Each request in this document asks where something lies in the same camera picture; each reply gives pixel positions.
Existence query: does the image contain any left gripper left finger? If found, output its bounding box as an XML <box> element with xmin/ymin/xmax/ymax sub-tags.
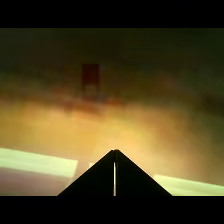
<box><xmin>57</xmin><ymin>149</ymin><xmax>116</xmax><ymax>197</ymax></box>

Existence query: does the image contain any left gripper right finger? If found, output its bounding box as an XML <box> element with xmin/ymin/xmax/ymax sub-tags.
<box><xmin>114</xmin><ymin>149</ymin><xmax>173</xmax><ymax>197</ymax></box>

